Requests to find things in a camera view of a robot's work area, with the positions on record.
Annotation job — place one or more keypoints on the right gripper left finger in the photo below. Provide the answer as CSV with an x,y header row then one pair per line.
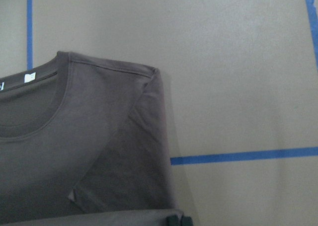
x,y
172,220

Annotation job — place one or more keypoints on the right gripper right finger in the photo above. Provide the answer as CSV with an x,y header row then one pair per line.
x,y
186,221

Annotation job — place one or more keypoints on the dark brown t-shirt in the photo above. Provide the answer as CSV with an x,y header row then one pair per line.
x,y
81,135

